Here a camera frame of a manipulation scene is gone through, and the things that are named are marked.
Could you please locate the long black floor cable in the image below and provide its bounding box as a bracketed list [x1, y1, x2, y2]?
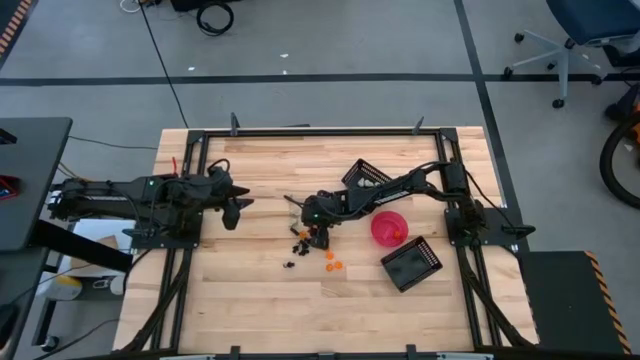
[137, 0, 190, 130]

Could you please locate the coiled black cable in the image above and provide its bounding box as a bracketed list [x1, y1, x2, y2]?
[195, 0, 236, 38]

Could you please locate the red object on desk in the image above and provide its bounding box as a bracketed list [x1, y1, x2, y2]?
[0, 174, 22, 202]

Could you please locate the pink plastic bowl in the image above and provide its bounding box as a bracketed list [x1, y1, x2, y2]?
[370, 210, 410, 249]

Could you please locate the brown cardboard piece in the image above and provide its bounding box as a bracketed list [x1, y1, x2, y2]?
[68, 234, 121, 272]

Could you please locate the black plastic mesh basket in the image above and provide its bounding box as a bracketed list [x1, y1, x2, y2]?
[341, 158, 395, 192]
[380, 235, 444, 294]

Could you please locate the black aluminium table frame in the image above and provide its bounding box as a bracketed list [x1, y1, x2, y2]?
[113, 112, 540, 360]

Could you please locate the black hazard-striped platform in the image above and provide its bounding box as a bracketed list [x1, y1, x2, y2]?
[516, 249, 634, 357]

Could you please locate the white box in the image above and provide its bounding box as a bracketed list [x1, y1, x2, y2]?
[72, 219, 139, 251]

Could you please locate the black and orange machine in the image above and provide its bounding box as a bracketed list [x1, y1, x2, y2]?
[603, 82, 640, 146]

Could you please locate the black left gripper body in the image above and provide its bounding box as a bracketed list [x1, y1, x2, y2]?
[202, 168, 236, 211]

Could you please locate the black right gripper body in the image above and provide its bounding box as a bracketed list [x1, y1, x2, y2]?
[301, 191, 350, 231]

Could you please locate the black desk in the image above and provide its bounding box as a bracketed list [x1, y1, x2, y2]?
[0, 116, 74, 252]

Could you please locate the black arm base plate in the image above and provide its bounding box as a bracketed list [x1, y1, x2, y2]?
[122, 227, 204, 250]
[443, 206, 537, 248]

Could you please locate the black metal bar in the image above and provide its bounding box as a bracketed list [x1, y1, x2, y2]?
[29, 218, 135, 275]

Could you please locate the black rubber hoop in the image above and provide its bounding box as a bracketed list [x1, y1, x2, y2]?
[598, 112, 640, 211]

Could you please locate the yellow and white bottle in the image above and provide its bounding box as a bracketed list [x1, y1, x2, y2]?
[35, 273, 84, 302]

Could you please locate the black hazard-striped mat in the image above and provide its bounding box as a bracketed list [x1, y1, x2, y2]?
[0, 0, 34, 64]

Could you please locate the blue office chair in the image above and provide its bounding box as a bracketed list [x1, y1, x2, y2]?
[503, 0, 640, 110]

